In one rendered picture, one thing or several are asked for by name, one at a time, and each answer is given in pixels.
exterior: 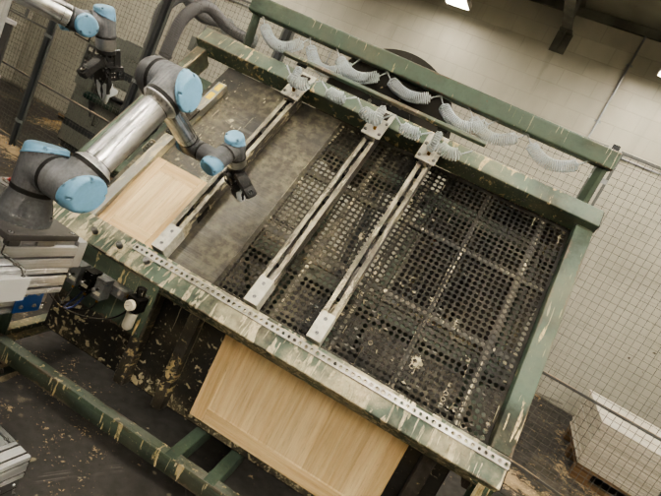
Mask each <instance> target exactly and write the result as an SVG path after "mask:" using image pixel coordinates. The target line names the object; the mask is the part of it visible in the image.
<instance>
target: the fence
mask: <svg viewBox="0 0 661 496"><path fill-rule="evenodd" d="M218 84H222V85H223V87H222V88H221V89H220V90H219V91H216V90H214V88H215V87H216V86H217V85H218ZM210 92H213V93H215V95H214V96H213V97H212V98H211V99H208V98H206V96H207V95H208V94H209V93H210ZM226 92H227V85H225V84H223V83H221V82H218V83H217V84H216V85H215V86H214V87H213V88H212V89H211V90H209V91H208V92H207V93H206V94H205V95H204V96H203V97H202V99H201V101H200V104H199V105H198V107H197V108H198V109H200V112H199V113H198V114H197V115H196V116H195V117H194V118H193V119H192V120H191V121H190V123H191V125H192V126H193V125H194V124H195V123H196V122H197V121H198V120H199V119H200V118H201V117H202V116H203V115H204V114H205V113H206V112H207V111H208V110H209V109H210V108H211V107H212V106H213V105H214V104H215V103H216V102H217V101H218V100H219V99H220V98H221V97H222V96H223V95H224V94H225V93H226ZM175 143H176V139H175V138H174V136H172V135H170V134H168V133H165V134H164V135H163V136H162V137H161V138H160V139H159V140H158V141H156V142H155V143H154V144H153V145H152V146H151V147H150V148H149V149H148V150H147V151H146V152H145V153H144V154H143V155H142V156H141V157H140V158H139V159H138V160H137V161H136V162H135V163H134V164H133V165H131V166H130V167H129V168H128V169H127V170H126V171H125V172H124V173H123V174H122V175H121V176H120V177H119V178H118V179H117V180H116V181H115V182H114V183H113V184H112V185H111V186H110V187H109V188H108V189H107V194H106V195H105V196H106V198H105V200H104V202H103V203H102V204H101V205H100V206H99V207H98V208H96V209H95V210H93V211H91V212H90V213H92V214H93V215H95V216H97V217H98V216H99V215H100V214H101V213H102V212H103V211H104V210H105V209H106V208H107V207H108V206H109V205H110V204H111V203H112V202H113V201H114V200H115V199H116V198H117V197H118V196H119V195H120V194H121V193H122V192H123V191H124V190H125V189H126V188H127V187H128V186H129V185H130V184H131V183H132V182H133V181H134V180H135V179H136V178H137V177H138V176H139V175H140V174H141V173H142V172H143V171H144V170H145V169H146V168H147V167H148V166H149V165H150V164H151V163H152V162H153V161H155V160H156V159H157V158H158V157H162V156H163V155H164V154H165V153H166V152H167V151H168V150H169V149H170V148H171V147H172V146H173V145H174V144H175Z"/></svg>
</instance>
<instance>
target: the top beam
mask: <svg viewBox="0 0 661 496"><path fill-rule="evenodd" d="M197 44H198V45H200V46H202V47H204V48H205V49H206V50H207V51H208V57H210V58H212V59H214V60H216V61H218V62H220V63H222V64H224V65H226V66H228V67H231V68H233V69H235V70H237V71H239V72H241V73H243V74H245V75H247V76H249V77H252V78H254V79H256V80H258V81H260V82H262V83H264V84H266V85H268V86H270V87H273V88H275V89H277V90H279V91H282V90H283V89H284V88H285V87H286V85H287V84H288V83H287V78H288V76H289V72H288V70H287V67H286V65H287V64H284V63H282V62H280V61H278V60H276V59H274V58H271V57H269V56H267V55H266V54H264V53H262V52H259V51H257V50H255V49H253V48H251V47H249V46H247V45H244V44H242V43H240V42H238V41H236V40H234V39H231V38H229V37H227V36H225V35H223V34H221V33H218V32H216V31H213V30H211V29H209V28H207V29H205V30H204V31H203V32H201V33H200V34H199V35H198V36H197ZM325 94H326V88H325V87H324V85H323V83H322V81H321V80H320V82H317V83H314V84H313V85H312V86H310V88H309V89H308V90H307V91H305V92H304V94H303V95H302V101H303V102H305V103H307V104H309V105H311V106H313V107H316V108H318V109H320V110H322V111H323V112H325V113H327V114H329V115H331V116H333V117H336V118H338V119H340V120H342V121H344V122H346V123H348V124H350V125H352V126H354V127H357V128H359V129H361V130H362V129H363V127H364V126H365V125H366V123H367V122H365V120H363V119H362V118H360V116H359V115H358V113H359V110H360V109H361V106H360V104H359V101H358V97H357V96H356V98H352V99H347V100H346V101H345V103H344V104H342V105H339V104H336V103H334V102H331V101H329V100H328V99H327V98H325ZM359 99H360V102H361V105H362V107H365V106H368V107H370V108H371V109H372V110H374V111H376V110H377V109H378V106H376V105H374V104H372V103H370V102H368V101H366V100H363V99H361V98H359ZM396 116H397V115H396ZM397 118H398V120H399V121H400V123H401V124H404V123H405V122H407V123H409V124H410V125H412V126H415V127H419V131H421V134H422V133H428V132H431V131H429V130H427V129H425V128H423V127H421V126H419V125H416V124H414V123H412V122H410V121H408V120H406V119H404V118H401V117H399V116H397ZM399 126H400V125H399V123H398V121H397V119H396V118H394V120H393V121H392V123H391V124H390V126H389V128H388V129H387V131H386V132H385V133H384V135H383V136H382V138H381V139H382V140H384V141H386V142H388V143H390V144H392V145H394V146H396V147H399V148H401V149H403V150H405V151H407V152H409V153H411V154H413V155H416V154H417V152H418V151H419V149H420V148H421V146H422V145H423V143H424V142H425V140H426V138H427V137H428V135H429V134H427V135H422V136H420V137H419V140H417V139H416V141H414V139H413V140H411V139H410V140H409V139H408V138H405V137H403V135H400V133H398V130H399ZM448 145H449V146H450V147H453V148H458V150H459V151H460V153H461V154H462V153H466V152H469V151H472V150H471V149H468V148H466V147H464V146H462V145H460V144H458V143H455V142H453V141H451V140H450V141H449V142H448ZM435 165H436V166H439V167H441V168H443V169H445V170H447V171H449V172H451V173H453V174H455V175H457V176H460V177H462V178H464V179H466V180H468V181H470V182H472V183H474V184H476V185H478V186H481V187H483V188H485V189H487V190H489V191H491V192H493V193H495V194H497V195H499V196H502V197H504V198H506V199H508V200H510V201H512V202H514V203H516V204H518V205H520V206H523V207H525V208H527V209H529V210H531V211H532V212H534V213H536V214H538V215H540V216H543V217H546V218H548V219H550V220H552V221H554V222H556V223H558V224H560V225H563V226H565V227H567V228H569V229H572V228H573V226H574V225H581V226H583V227H585V228H587V229H589V230H591V231H593V232H592V233H594V232H595V231H596V230H597V229H598V228H599V226H600V224H601V221H602V218H603V216H604V214H605V213H604V211H602V210H599V209H597V208H595V207H593V206H591V205H589V204H586V203H584V202H582V201H580V200H579V199H577V198H574V197H572V196H570V195H568V194H566V193H564V192H562V191H559V190H557V189H555V188H553V187H551V186H549V185H546V184H544V183H542V182H540V181H538V180H536V179H533V178H531V177H529V176H527V175H525V174H523V173H520V172H518V171H516V170H514V169H512V168H510V167H507V166H505V165H503V164H501V163H499V162H497V161H494V160H492V159H490V158H488V157H486V156H484V155H480V154H478V153H477V152H475V151H472V153H469V154H465V155H462V156H459V160H457V158H456V161H454V159H453V161H451V160H448V159H445V158H442V157H441V156H440V157H439V159H438V160H437V162H436V163H435Z"/></svg>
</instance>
